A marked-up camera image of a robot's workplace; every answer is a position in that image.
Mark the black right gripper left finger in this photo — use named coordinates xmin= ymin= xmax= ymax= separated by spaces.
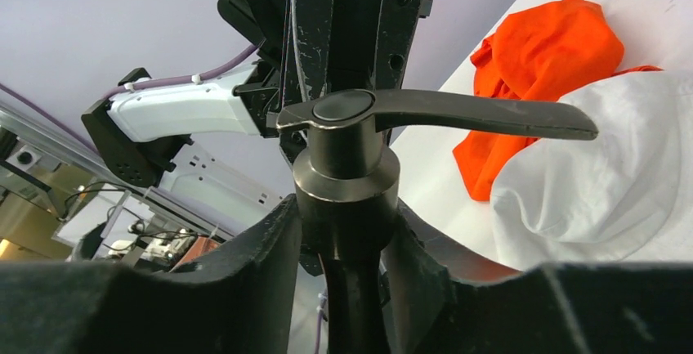
xmin=1 ymin=195 xmax=301 ymax=353

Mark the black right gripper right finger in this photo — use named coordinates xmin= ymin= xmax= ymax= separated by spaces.
xmin=384 ymin=204 xmax=692 ymax=353

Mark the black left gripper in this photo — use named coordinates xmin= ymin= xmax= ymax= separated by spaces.
xmin=217 ymin=0 xmax=432 ymax=164

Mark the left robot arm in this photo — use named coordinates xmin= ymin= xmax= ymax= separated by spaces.
xmin=82 ymin=0 xmax=432 ymax=234

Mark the white bucket hat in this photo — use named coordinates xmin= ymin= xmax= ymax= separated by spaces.
xmin=490 ymin=71 xmax=692 ymax=270

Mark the orange cloth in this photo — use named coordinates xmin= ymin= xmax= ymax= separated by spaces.
xmin=452 ymin=0 xmax=659 ymax=202

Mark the aluminium frame rail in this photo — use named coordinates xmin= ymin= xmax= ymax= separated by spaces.
xmin=1 ymin=101 xmax=234 ymax=240

